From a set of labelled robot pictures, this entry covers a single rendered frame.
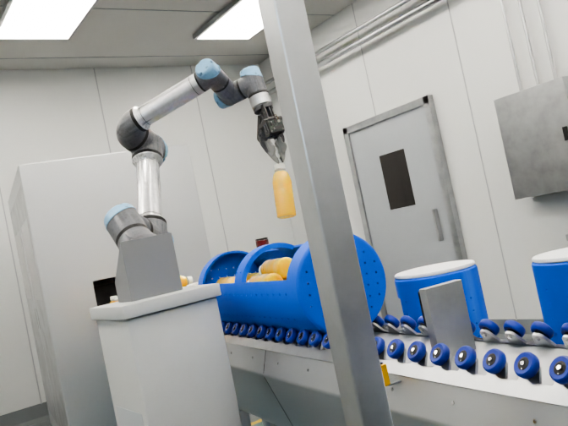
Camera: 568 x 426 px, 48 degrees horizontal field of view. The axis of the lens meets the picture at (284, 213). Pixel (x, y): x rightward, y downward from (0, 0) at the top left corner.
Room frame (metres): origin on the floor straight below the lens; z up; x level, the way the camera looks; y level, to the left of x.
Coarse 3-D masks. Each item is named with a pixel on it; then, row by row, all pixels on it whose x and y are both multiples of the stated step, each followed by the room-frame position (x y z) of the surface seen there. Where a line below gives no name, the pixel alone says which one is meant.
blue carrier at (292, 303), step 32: (224, 256) 2.54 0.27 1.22; (256, 256) 2.10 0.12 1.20; (288, 256) 2.28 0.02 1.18; (224, 288) 2.21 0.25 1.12; (256, 288) 1.95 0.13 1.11; (288, 288) 1.75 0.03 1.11; (384, 288) 1.82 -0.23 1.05; (224, 320) 2.41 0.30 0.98; (256, 320) 2.09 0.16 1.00; (288, 320) 1.84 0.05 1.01; (320, 320) 1.72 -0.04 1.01
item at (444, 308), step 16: (432, 288) 1.37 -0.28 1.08; (448, 288) 1.39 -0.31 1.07; (432, 304) 1.37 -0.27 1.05; (448, 304) 1.39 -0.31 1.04; (464, 304) 1.41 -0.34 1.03; (432, 320) 1.37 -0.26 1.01; (448, 320) 1.38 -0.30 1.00; (464, 320) 1.40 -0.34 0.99; (432, 336) 1.37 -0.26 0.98; (448, 336) 1.38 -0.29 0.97; (464, 336) 1.40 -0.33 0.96
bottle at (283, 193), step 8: (280, 168) 2.30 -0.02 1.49; (280, 176) 2.28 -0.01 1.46; (288, 176) 2.30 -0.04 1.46; (272, 184) 2.31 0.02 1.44; (280, 184) 2.28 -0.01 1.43; (288, 184) 2.28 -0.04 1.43; (280, 192) 2.27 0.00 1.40; (288, 192) 2.27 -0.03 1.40; (280, 200) 2.27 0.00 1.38; (288, 200) 2.27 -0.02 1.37; (280, 208) 2.27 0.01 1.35; (288, 208) 2.26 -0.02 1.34; (280, 216) 2.27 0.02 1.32; (288, 216) 2.31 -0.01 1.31
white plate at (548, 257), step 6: (546, 252) 2.00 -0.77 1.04; (552, 252) 1.97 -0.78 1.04; (558, 252) 1.93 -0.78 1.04; (564, 252) 1.90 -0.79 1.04; (534, 258) 1.91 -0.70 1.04; (540, 258) 1.88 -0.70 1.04; (546, 258) 1.85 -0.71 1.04; (552, 258) 1.82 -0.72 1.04; (558, 258) 1.79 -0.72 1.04; (564, 258) 1.78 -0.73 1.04
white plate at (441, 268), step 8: (440, 264) 2.32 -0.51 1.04; (448, 264) 2.26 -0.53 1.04; (456, 264) 2.20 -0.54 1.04; (464, 264) 2.15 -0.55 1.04; (472, 264) 2.16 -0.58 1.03; (400, 272) 2.32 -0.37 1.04; (408, 272) 2.25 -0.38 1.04; (416, 272) 2.20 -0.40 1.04; (424, 272) 2.14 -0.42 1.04; (432, 272) 2.11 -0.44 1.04; (440, 272) 2.10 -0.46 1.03; (448, 272) 2.10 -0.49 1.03
